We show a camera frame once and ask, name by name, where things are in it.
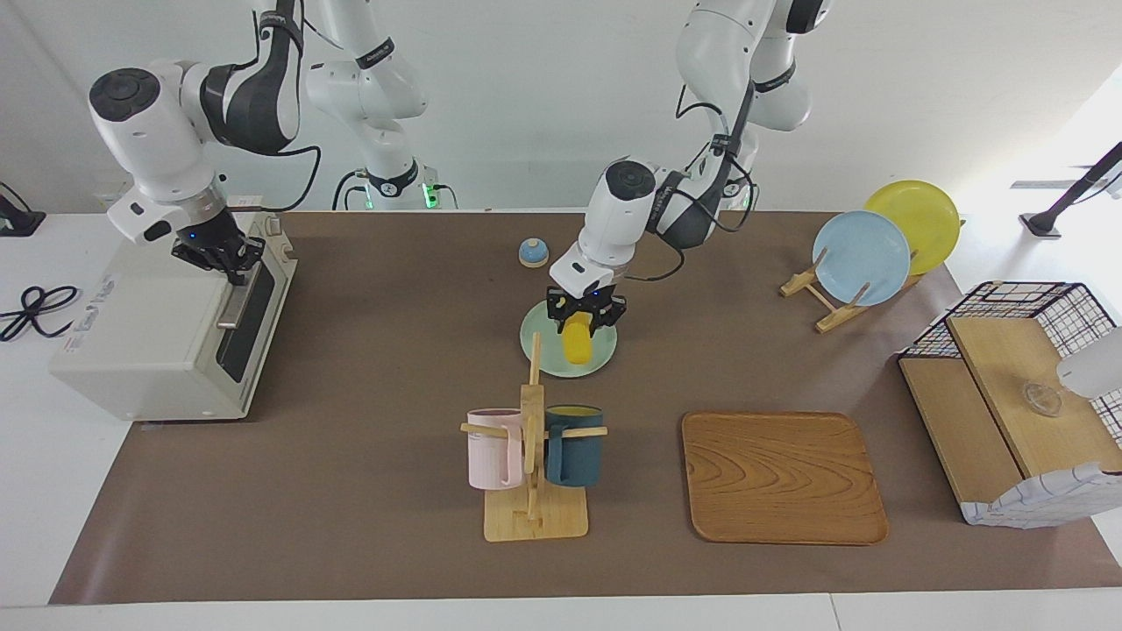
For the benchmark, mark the silver ruler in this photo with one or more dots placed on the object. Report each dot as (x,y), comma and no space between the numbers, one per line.
(1039,183)

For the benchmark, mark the light blue plate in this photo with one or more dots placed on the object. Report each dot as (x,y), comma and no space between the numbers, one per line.
(863,254)

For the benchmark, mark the toaster oven glass door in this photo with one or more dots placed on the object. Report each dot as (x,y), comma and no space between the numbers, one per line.
(254,342)

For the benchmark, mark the small blue lid wooden knob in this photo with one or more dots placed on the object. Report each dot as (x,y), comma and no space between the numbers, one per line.
(533,254)

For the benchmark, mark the small black stand base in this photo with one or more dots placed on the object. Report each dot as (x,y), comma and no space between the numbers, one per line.
(17,223)

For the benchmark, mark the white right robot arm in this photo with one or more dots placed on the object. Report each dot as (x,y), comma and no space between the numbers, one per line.
(140,131)

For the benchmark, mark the white rounded blurry object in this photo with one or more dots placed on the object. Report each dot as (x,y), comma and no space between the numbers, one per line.
(1091,368)

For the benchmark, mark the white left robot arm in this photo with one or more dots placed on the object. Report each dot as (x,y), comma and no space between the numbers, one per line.
(614,219)

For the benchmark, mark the wooden plate rack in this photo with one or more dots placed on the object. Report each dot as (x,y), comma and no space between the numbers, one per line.
(833,320)

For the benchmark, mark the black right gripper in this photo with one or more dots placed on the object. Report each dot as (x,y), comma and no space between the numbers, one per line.
(210,241)

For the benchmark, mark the pale green plate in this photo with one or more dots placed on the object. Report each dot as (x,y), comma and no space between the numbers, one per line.
(552,359)

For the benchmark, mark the dark blue mug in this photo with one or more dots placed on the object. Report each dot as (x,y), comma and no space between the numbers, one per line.
(574,456)

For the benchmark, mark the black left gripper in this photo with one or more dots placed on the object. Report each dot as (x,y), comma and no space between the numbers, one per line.
(585,298)

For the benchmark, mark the yellow plate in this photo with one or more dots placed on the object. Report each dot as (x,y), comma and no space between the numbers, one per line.
(925,219)

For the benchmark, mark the clear glass cup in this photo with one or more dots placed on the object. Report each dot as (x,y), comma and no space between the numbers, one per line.
(1041,401)

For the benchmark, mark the brown table mat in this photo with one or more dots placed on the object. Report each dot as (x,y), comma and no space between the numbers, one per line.
(351,438)

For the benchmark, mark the yellow corn cob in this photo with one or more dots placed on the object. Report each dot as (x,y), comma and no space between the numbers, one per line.
(578,346)

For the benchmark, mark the wooden mug tree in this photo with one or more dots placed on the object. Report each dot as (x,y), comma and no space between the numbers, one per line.
(535,521)

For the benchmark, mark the wooden serving tray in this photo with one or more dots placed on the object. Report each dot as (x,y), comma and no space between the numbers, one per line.
(780,478)

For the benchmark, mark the white toaster oven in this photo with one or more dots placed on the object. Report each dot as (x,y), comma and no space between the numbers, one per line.
(131,333)

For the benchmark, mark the pink mug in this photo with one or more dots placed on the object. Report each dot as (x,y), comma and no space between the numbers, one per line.
(491,451)

